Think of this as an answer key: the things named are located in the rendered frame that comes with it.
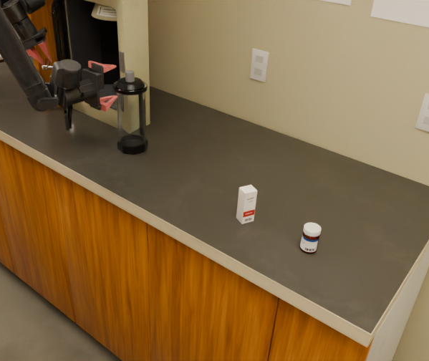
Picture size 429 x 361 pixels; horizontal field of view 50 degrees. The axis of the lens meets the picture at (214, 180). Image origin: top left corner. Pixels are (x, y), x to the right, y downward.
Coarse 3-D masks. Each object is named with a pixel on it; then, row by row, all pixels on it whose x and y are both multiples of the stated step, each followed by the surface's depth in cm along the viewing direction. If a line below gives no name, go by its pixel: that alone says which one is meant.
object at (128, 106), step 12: (120, 96) 145; (132, 96) 144; (144, 96) 148; (120, 108) 147; (132, 108) 146; (144, 108) 150; (120, 120) 150; (132, 120) 148; (144, 120) 152; (120, 132) 152; (132, 132) 151; (144, 132) 154; (132, 144) 153
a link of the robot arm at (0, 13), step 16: (0, 16) 104; (0, 32) 107; (0, 48) 109; (16, 48) 111; (16, 64) 114; (32, 64) 117; (16, 80) 118; (32, 80) 118; (32, 96) 121; (48, 96) 123
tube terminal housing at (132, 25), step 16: (64, 0) 161; (96, 0) 151; (112, 0) 146; (128, 0) 146; (144, 0) 151; (128, 16) 148; (144, 16) 153; (128, 32) 151; (144, 32) 156; (128, 48) 153; (144, 48) 159; (128, 64) 156; (144, 64) 162; (144, 80) 164; (96, 112) 175; (112, 112) 169
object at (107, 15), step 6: (96, 6) 156; (102, 6) 154; (108, 6) 154; (96, 12) 156; (102, 12) 155; (108, 12) 154; (114, 12) 154; (96, 18) 156; (102, 18) 155; (108, 18) 154; (114, 18) 154
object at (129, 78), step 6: (126, 72) 144; (132, 72) 144; (126, 78) 145; (132, 78) 145; (138, 78) 148; (120, 84) 144; (126, 84) 143; (132, 84) 144; (138, 84) 144; (144, 84) 147
